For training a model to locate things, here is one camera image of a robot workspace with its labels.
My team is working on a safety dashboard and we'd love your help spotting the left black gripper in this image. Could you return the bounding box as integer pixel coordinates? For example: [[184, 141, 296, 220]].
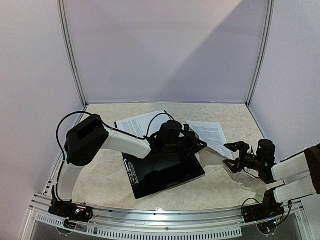
[[165, 131, 208, 160]]

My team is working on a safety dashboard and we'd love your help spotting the white paper stack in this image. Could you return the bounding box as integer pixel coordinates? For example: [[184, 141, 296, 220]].
[[185, 120, 233, 160]]

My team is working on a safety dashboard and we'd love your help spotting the black clip folder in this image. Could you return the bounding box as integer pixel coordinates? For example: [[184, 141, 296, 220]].
[[122, 112, 205, 199]]

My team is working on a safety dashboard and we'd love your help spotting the white printed sheet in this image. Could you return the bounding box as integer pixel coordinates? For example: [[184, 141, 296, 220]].
[[114, 110, 173, 138]]

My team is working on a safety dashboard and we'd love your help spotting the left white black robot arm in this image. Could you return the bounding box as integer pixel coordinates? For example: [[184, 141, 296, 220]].
[[52, 114, 207, 217]]

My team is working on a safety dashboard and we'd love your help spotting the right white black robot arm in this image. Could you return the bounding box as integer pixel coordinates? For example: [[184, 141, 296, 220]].
[[222, 139, 320, 218]]

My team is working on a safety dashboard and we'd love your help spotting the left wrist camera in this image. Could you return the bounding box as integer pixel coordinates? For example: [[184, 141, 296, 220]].
[[182, 124, 190, 136]]

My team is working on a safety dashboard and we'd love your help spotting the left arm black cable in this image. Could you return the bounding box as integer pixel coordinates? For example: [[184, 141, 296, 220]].
[[56, 111, 176, 166]]

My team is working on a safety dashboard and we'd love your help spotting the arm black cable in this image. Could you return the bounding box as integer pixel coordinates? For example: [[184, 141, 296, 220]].
[[56, 111, 176, 166], [241, 197, 293, 226]]

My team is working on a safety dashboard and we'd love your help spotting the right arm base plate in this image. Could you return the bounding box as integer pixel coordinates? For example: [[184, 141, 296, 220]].
[[241, 204, 285, 223]]

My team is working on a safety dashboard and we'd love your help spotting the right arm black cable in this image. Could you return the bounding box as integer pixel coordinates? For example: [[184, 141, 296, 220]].
[[241, 197, 293, 226]]

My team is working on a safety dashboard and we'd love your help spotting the right aluminium frame post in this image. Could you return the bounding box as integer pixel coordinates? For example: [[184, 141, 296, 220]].
[[245, 0, 275, 108]]

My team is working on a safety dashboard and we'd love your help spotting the aluminium frame post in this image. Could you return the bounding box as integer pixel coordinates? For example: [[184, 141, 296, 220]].
[[245, 0, 275, 108], [57, 0, 88, 107]]

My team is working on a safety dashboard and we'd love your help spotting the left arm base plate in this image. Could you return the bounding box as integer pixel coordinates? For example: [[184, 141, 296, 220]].
[[48, 199, 93, 223]]

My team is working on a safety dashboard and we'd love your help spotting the perforated white cable tray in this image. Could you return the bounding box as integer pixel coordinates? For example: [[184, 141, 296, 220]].
[[30, 213, 243, 240]]

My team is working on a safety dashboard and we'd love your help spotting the aluminium front rail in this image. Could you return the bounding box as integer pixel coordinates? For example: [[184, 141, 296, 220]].
[[25, 193, 308, 228]]

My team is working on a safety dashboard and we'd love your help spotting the left aluminium frame post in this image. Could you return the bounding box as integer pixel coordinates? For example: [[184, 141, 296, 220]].
[[57, 0, 88, 107]]

